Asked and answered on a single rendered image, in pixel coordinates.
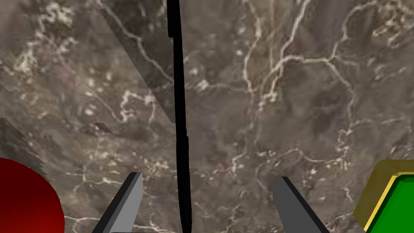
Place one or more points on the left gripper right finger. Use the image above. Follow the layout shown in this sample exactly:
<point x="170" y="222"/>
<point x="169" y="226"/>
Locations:
<point x="292" y="210"/>

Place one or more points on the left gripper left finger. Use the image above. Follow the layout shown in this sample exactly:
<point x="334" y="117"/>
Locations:
<point x="124" y="207"/>

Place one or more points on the dark red round object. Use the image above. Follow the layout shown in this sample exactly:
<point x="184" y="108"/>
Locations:
<point x="26" y="200"/>

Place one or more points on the green object with yellow rim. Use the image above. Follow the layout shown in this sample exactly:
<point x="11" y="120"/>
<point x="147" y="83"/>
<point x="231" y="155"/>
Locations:
<point x="393" y="204"/>

